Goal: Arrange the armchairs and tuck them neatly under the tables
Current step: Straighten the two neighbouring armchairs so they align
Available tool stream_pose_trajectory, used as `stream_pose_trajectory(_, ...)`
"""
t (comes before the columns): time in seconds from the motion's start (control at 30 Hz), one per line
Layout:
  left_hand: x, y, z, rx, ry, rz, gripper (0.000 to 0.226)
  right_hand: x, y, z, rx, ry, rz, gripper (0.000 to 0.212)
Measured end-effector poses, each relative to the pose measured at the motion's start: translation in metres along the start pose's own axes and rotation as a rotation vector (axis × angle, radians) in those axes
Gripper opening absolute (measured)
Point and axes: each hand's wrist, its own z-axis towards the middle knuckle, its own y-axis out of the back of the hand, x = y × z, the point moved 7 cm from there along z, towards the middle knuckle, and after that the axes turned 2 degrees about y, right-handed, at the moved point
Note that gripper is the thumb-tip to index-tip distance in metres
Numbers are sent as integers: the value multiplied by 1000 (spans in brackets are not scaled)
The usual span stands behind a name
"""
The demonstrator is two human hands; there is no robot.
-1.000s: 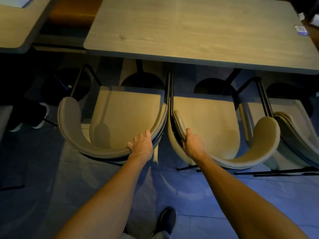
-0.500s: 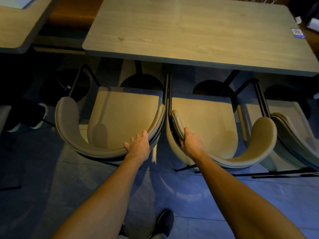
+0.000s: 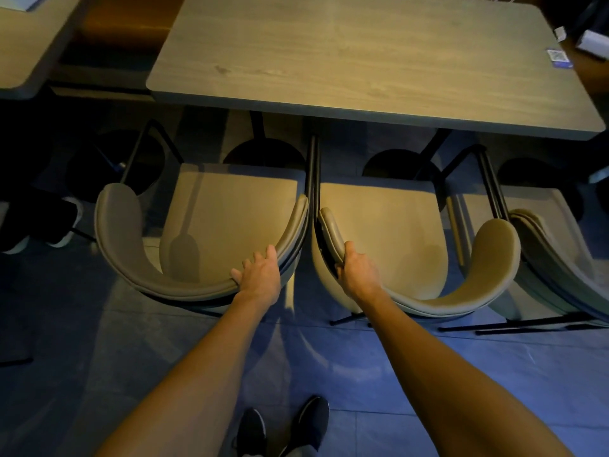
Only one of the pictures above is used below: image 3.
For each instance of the person's left hand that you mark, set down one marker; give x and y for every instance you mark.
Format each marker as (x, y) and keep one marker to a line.
(259, 278)

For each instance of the person's right hand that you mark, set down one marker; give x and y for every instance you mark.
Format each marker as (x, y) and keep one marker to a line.
(359, 273)

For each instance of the person's right forearm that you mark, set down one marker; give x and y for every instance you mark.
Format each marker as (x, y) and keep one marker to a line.
(452, 380)

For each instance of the person's left forearm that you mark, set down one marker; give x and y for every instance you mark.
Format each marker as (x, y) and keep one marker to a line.
(190, 385)

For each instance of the black sneaker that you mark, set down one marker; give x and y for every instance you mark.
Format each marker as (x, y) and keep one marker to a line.
(251, 433)
(309, 421)

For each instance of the brown leather bench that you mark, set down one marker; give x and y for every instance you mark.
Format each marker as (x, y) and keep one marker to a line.
(119, 23)

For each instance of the blue square sticker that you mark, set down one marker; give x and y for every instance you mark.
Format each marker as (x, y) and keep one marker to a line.
(559, 58)

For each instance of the small white card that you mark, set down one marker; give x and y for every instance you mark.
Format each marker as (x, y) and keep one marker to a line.
(561, 34)

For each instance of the white flat box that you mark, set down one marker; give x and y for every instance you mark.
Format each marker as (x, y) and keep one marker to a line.
(19, 0)

